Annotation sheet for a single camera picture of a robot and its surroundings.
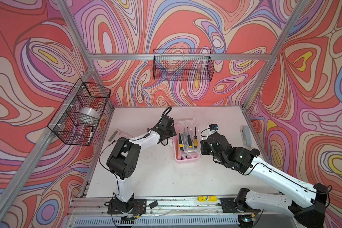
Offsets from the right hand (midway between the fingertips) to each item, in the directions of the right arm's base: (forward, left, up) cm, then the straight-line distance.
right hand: (202, 145), depth 74 cm
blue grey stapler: (+15, -35, -16) cm, 41 cm away
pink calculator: (+20, +55, -16) cm, 61 cm away
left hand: (+19, +13, -12) cm, 25 cm away
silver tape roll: (+14, +59, +13) cm, 62 cm away
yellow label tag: (-22, -4, -19) cm, 29 cm away
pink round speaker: (+3, -37, -17) cm, 41 cm away
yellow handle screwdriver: (+6, +2, -6) cm, 9 cm away
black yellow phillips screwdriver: (+6, +6, -6) cm, 10 cm away
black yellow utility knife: (+5, +11, -6) cm, 13 cm away
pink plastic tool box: (+1, +4, -12) cm, 13 cm away
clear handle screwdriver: (+4, +8, -8) cm, 12 cm away
